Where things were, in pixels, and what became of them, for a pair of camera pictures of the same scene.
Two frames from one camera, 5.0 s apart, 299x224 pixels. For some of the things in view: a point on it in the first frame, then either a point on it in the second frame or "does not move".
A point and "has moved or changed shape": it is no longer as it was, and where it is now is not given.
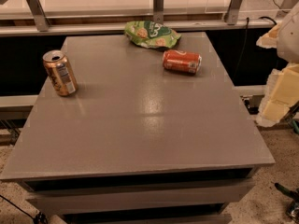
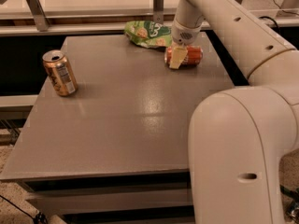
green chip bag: x=151 y=34 does not move
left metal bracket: x=40 y=16 does not move
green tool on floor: x=292 y=207 does not move
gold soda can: x=60 y=72 does not move
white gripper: x=290 y=37 → x=184 y=34
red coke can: x=182 y=62 has moved or changed shape
